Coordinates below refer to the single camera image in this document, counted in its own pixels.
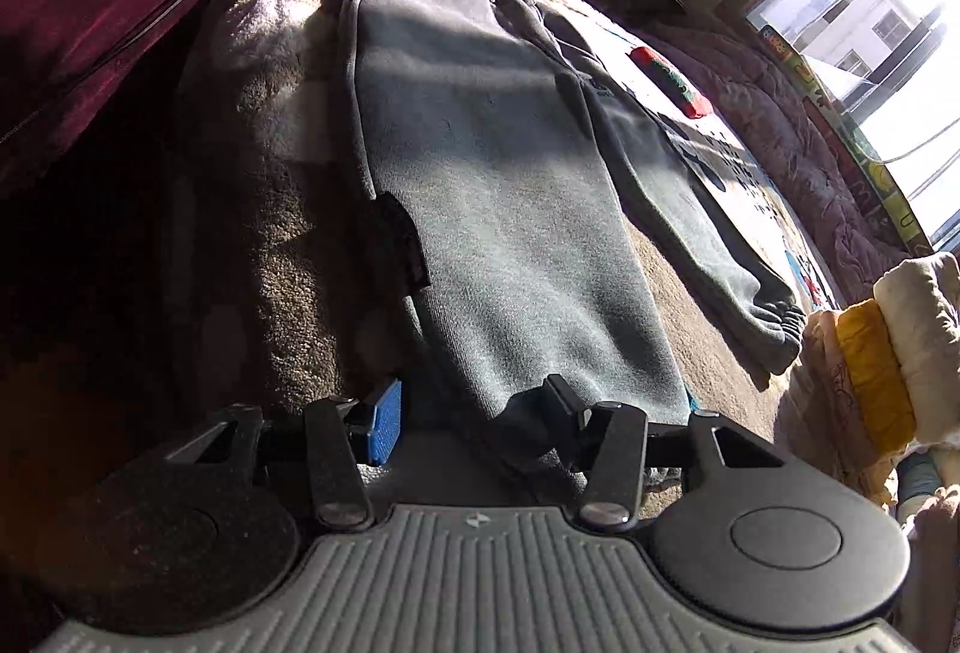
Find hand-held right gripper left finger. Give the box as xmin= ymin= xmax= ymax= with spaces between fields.
xmin=166 ymin=378 xmax=404 ymax=529

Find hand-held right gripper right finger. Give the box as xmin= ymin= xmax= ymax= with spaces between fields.
xmin=541 ymin=374 xmax=781 ymax=534

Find grey sweatpants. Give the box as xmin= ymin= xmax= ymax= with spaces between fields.
xmin=339 ymin=0 xmax=808 ymax=508

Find brown printed blanket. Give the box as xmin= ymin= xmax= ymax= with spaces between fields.
xmin=161 ymin=0 xmax=830 ymax=519

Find yellow folded cloth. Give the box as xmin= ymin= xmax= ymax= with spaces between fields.
xmin=836 ymin=299 xmax=920 ymax=459

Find red and green cloth item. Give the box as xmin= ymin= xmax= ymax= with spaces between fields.
xmin=628 ymin=47 xmax=715 ymax=120

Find pink quilted blanket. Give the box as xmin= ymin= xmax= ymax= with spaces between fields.
xmin=637 ymin=19 xmax=912 ymax=316

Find cream folded blanket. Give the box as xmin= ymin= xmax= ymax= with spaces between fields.
xmin=874 ymin=251 xmax=960 ymax=448

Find colourful printed board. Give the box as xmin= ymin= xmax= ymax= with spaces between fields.
xmin=757 ymin=23 xmax=935 ymax=256

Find dark red cushion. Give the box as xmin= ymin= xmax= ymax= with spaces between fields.
xmin=0 ymin=0 xmax=213 ymax=200

